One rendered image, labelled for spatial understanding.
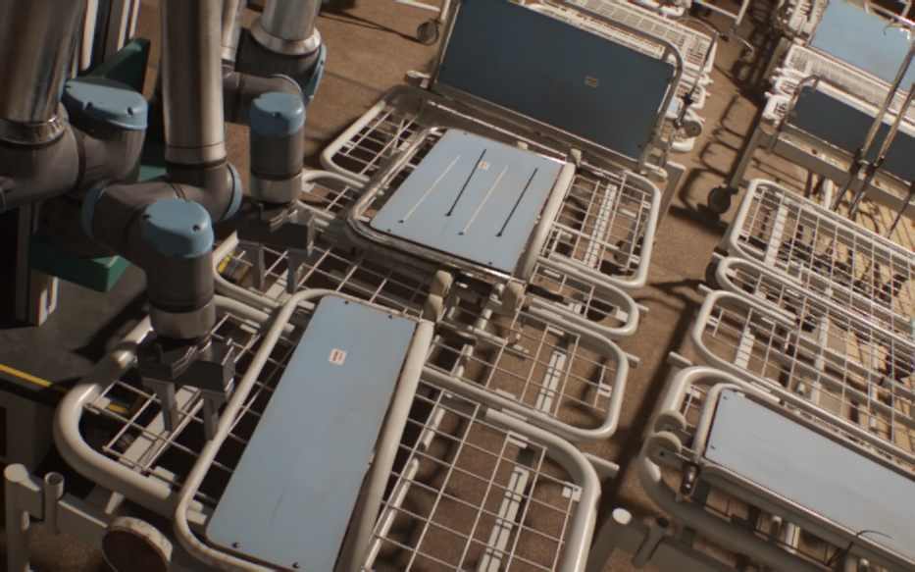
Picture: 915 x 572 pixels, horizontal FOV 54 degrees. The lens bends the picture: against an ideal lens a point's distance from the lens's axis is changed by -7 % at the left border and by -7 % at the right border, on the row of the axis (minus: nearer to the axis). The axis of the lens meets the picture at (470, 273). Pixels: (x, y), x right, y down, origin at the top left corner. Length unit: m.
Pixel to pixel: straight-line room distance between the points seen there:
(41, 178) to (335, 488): 0.66
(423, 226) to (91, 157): 0.87
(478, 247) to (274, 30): 0.65
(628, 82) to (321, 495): 1.86
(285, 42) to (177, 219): 0.81
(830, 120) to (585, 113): 1.47
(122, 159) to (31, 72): 0.28
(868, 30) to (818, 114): 2.01
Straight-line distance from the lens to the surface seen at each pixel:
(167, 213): 1.25
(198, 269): 1.24
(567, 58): 2.99
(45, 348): 1.99
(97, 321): 2.07
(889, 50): 6.16
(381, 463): 1.57
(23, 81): 1.44
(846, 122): 4.20
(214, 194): 1.39
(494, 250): 2.15
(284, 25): 1.96
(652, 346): 3.19
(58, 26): 1.39
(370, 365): 1.76
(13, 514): 1.62
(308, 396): 1.66
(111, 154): 1.61
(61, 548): 2.05
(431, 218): 2.22
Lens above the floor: 1.60
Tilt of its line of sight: 30 degrees down
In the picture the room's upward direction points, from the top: 20 degrees clockwise
